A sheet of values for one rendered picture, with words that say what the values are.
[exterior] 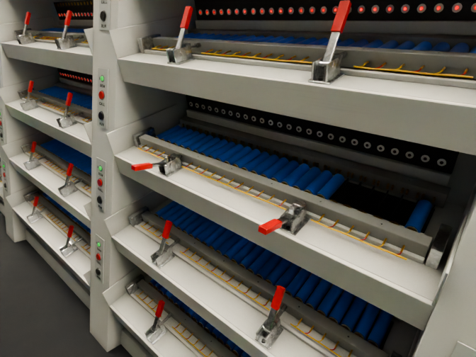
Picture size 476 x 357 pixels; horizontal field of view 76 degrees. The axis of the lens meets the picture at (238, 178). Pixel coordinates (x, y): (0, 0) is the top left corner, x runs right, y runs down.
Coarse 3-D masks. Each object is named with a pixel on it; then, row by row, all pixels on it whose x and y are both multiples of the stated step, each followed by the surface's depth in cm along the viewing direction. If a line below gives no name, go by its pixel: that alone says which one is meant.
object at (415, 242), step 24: (144, 144) 66; (168, 144) 62; (216, 168) 53; (264, 192) 48; (288, 192) 45; (336, 216) 41; (360, 216) 40; (360, 240) 38; (384, 240) 37; (408, 240) 36
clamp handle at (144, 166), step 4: (168, 160) 56; (132, 164) 52; (136, 164) 52; (140, 164) 52; (144, 164) 53; (148, 164) 53; (152, 164) 54; (156, 164) 54; (160, 164) 55; (164, 164) 56; (132, 168) 52; (136, 168) 51; (140, 168) 52; (144, 168) 53; (148, 168) 53
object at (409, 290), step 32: (128, 128) 66; (160, 128) 73; (256, 128) 61; (128, 160) 63; (160, 160) 62; (384, 160) 47; (160, 192) 59; (192, 192) 52; (224, 192) 51; (384, 192) 47; (224, 224) 50; (256, 224) 44; (448, 224) 40; (288, 256) 43; (320, 256) 38; (352, 256) 37; (384, 256) 37; (448, 256) 34; (352, 288) 37; (384, 288) 34; (416, 288) 33; (416, 320) 33
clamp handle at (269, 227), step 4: (292, 208) 41; (292, 212) 41; (284, 216) 40; (288, 216) 41; (292, 216) 41; (272, 220) 38; (276, 220) 38; (280, 220) 39; (284, 220) 39; (288, 220) 40; (264, 224) 37; (268, 224) 37; (272, 224) 37; (276, 224) 37; (280, 224) 38; (260, 228) 36; (264, 228) 36; (268, 228) 36; (272, 228) 37; (276, 228) 38; (264, 232) 36; (268, 232) 36
